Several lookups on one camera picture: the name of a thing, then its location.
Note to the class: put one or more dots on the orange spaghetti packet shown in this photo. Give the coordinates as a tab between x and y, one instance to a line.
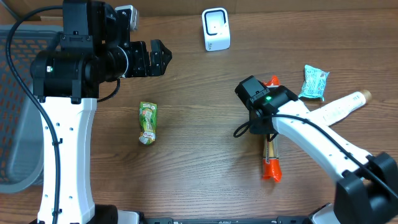
270	161

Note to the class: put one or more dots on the white tube with gold cap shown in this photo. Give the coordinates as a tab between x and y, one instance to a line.
339	109

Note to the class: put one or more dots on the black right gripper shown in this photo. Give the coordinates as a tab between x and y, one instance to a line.
249	90

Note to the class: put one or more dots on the green juice pouch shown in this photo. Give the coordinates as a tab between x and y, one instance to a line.
148	122

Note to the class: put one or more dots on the teal snack packet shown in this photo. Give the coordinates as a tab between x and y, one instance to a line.
314	83

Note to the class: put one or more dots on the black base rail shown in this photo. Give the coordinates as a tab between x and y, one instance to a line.
233	220

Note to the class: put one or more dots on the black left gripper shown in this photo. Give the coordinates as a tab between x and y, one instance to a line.
147	59

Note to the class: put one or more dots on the grey plastic basket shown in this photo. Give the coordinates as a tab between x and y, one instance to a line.
22	143

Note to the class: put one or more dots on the white barcode scanner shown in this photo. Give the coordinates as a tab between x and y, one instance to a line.
216	29

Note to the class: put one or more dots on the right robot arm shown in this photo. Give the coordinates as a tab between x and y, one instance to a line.
366	185

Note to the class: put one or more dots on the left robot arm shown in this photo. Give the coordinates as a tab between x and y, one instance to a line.
94	47

